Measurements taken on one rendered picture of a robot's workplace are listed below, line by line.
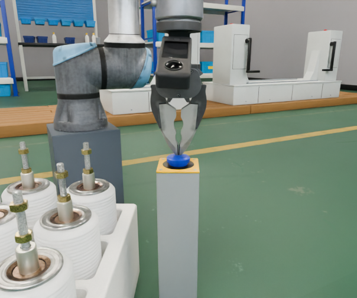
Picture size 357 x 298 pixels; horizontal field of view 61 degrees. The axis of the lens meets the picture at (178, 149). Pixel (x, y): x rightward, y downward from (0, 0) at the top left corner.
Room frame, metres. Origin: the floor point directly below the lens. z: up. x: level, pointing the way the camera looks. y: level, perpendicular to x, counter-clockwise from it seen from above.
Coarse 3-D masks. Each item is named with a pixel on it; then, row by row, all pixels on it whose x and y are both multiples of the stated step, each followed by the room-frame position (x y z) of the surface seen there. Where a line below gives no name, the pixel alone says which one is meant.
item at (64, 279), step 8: (64, 256) 0.33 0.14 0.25; (64, 264) 0.31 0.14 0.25; (72, 264) 0.32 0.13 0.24; (64, 272) 0.30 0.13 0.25; (72, 272) 0.31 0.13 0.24; (56, 280) 0.28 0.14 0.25; (64, 280) 0.29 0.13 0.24; (72, 280) 0.31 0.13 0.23; (40, 288) 0.27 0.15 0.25; (48, 288) 0.27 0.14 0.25; (56, 288) 0.28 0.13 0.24; (64, 288) 0.29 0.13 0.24; (72, 288) 0.30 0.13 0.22; (0, 296) 0.26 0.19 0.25; (8, 296) 0.26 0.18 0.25; (16, 296) 0.26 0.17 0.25; (24, 296) 0.26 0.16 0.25; (32, 296) 0.26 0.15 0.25; (40, 296) 0.27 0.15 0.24; (48, 296) 0.27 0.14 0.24; (56, 296) 0.28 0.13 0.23; (64, 296) 0.29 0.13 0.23; (72, 296) 0.30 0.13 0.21
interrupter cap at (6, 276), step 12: (48, 252) 0.33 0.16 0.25; (0, 264) 0.30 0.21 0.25; (12, 264) 0.31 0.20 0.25; (48, 264) 0.31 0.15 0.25; (60, 264) 0.30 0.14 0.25; (0, 276) 0.29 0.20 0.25; (12, 276) 0.29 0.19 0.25; (24, 276) 0.29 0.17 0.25; (36, 276) 0.29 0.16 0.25; (48, 276) 0.28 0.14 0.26; (0, 288) 0.27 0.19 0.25; (12, 288) 0.27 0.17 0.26; (24, 288) 0.27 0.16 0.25
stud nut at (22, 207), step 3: (12, 201) 0.30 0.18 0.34; (24, 201) 0.30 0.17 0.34; (27, 201) 0.31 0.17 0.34; (9, 204) 0.30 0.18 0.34; (12, 204) 0.30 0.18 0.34; (18, 204) 0.30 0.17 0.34; (21, 204) 0.30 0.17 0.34; (24, 204) 0.30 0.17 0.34; (27, 204) 0.30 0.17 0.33; (9, 207) 0.30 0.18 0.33; (12, 207) 0.29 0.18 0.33; (15, 207) 0.29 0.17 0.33; (18, 207) 0.29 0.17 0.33; (21, 207) 0.30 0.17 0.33; (24, 207) 0.30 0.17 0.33; (27, 207) 0.30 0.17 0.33; (12, 210) 0.29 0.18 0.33; (15, 210) 0.29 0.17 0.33; (18, 210) 0.29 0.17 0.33; (21, 210) 0.30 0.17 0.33
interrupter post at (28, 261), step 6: (18, 246) 0.30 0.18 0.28; (36, 246) 0.31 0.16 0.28; (18, 252) 0.29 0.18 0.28; (24, 252) 0.29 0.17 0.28; (30, 252) 0.30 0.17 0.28; (36, 252) 0.30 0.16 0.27; (18, 258) 0.29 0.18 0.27; (24, 258) 0.29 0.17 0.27; (30, 258) 0.29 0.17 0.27; (36, 258) 0.30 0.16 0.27; (18, 264) 0.29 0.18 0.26; (24, 264) 0.29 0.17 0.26; (30, 264) 0.29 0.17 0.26; (36, 264) 0.30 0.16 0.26; (24, 270) 0.29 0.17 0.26; (30, 270) 0.29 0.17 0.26; (36, 270) 0.30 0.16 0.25
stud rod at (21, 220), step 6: (12, 192) 0.30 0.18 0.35; (18, 192) 0.30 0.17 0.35; (12, 198) 0.30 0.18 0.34; (18, 198) 0.30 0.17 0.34; (24, 210) 0.30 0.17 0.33; (18, 216) 0.30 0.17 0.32; (24, 216) 0.30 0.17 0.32; (18, 222) 0.30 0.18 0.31; (24, 222) 0.30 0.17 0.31; (18, 228) 0.30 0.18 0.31; (24, 228) 0.30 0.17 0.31; (24, 234) 0.30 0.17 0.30; (24, 246) 0.30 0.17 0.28; (30, 246) 0.30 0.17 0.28
